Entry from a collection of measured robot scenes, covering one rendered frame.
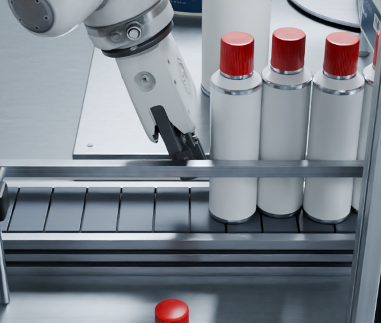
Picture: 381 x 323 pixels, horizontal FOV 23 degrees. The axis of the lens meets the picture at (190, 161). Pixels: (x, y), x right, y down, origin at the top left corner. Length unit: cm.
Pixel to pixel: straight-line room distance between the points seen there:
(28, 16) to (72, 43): 70
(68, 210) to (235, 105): 23
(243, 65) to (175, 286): 25
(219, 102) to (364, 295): 23
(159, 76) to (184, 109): 4
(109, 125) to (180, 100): 29
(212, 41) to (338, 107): 31
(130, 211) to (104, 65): 35
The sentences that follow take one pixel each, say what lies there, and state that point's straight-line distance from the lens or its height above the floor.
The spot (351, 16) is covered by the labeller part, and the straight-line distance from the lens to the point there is 146.
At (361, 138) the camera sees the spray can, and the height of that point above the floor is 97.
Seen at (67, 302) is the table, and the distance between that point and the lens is 98.
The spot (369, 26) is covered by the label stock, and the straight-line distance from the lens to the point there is 130.
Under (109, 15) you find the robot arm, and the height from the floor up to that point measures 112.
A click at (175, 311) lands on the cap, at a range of 91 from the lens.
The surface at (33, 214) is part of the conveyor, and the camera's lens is 102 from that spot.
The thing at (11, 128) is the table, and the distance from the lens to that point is 128.
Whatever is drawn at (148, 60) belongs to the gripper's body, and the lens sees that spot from 87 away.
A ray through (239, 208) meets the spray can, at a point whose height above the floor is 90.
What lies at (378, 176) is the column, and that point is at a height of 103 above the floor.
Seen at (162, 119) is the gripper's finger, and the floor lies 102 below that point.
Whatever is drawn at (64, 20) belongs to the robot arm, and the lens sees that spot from 80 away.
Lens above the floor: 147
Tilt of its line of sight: 33 degrees down
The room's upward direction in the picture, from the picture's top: straight up
